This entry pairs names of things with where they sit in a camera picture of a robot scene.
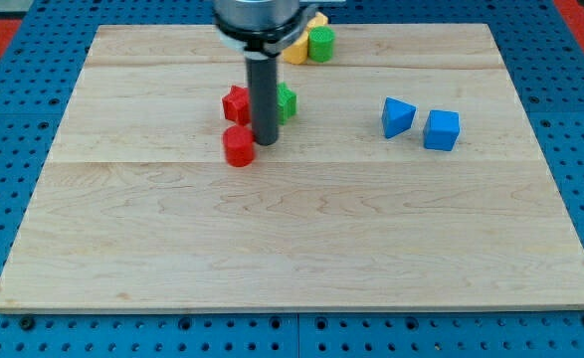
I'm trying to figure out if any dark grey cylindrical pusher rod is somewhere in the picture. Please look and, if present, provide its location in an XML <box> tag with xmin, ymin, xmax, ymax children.
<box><xmin>246</xmin><ymin>58</ymin><xmax>279</xmax><ymax>146</ymax></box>

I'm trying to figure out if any yellow heart block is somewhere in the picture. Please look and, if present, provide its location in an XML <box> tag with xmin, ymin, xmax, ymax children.
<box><xmin>283</xmin><ymin>12</ymin><xmax>329</xmax><ymax>65</ymax></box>

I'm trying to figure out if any green star block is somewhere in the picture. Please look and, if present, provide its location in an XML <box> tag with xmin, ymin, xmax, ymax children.
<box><xmin>277</xmin><ymin>83</ymin><xmax>297</xmax><ymax>125</ymax></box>

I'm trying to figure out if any red star block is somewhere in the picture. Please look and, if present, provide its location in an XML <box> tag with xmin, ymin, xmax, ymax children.
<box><xmin>222</xmin><ymin>86</ymin><xmax>251</xmax><ymax>125</ymax></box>

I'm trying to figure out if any green cylinder block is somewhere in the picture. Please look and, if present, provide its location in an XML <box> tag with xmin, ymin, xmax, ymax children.
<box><xmin>308</xmin><ymin>26</ymin><xmax>335</xmax><ymax>63</ymax></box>

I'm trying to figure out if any red cylinder block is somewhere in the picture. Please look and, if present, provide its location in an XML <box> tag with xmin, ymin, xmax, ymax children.
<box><xmin>222</xmin><ymin>125</ymin><xmax>255</xmax><ymax>167</ymax></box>

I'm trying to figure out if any blue triangular prism block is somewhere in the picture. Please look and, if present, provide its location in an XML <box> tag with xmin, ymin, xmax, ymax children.
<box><xmin>381</xmin><ymin>97</ymin><xmax>417</xmax><ymax>139</ymax></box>

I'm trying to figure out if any light wooden board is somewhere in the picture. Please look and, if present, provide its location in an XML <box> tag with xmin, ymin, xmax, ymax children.
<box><xmin>0</xmin><ymin>24</ymin><xmax>584</xmax><ymax>314</ymax></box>

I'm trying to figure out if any blue cube block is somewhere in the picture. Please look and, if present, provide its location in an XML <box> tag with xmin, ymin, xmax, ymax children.
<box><xmin>423</xmin><ymin>109</ymin><xmax>461</xmax><ymax>151</ymax></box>

